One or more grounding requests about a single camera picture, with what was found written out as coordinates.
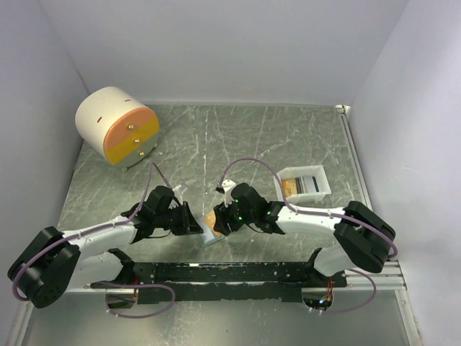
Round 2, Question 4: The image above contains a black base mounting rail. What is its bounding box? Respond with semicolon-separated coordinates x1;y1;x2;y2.
89;261;349;306

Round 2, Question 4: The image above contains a stack of cards in tray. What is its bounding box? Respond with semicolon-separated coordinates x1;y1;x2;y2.
282;176;320;197

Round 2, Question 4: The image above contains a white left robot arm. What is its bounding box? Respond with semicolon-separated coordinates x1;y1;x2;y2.
7;186;203;309

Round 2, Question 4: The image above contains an orange credit card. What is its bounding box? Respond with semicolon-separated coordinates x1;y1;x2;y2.
204;211;216;231

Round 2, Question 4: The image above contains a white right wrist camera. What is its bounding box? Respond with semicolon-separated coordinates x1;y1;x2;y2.
215;179;237;207

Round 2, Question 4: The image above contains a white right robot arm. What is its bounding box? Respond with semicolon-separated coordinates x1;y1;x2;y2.
213;180;397;287

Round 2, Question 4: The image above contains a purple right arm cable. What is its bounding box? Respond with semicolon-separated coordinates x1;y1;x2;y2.
219;158;398;260

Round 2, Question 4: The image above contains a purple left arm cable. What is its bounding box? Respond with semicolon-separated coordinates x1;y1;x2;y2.
12;162;181;301

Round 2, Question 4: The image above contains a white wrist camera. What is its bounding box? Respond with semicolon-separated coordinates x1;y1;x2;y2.
170;184;188;208
215;179;237;207

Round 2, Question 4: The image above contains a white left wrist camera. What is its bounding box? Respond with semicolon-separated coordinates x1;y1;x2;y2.
170;184;188;208

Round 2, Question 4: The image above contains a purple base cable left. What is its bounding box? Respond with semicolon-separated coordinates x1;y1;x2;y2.
97;280;176;319

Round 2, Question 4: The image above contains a green card holder wallet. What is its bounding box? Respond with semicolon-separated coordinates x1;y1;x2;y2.
197;214;225;247

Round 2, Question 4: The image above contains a round white drawer cabinet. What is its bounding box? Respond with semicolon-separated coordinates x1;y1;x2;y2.
75;86;160;169

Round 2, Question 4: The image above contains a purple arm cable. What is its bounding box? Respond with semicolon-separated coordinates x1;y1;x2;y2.
12;162;181;301
219;158;398;260

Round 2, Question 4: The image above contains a white plastic card tray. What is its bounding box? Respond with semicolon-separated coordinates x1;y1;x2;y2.
274;165;331;205

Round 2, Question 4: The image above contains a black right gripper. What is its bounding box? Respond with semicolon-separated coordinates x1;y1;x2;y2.
213;195;256;235

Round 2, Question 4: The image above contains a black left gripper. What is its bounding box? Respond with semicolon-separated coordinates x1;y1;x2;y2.
154;200;204;235

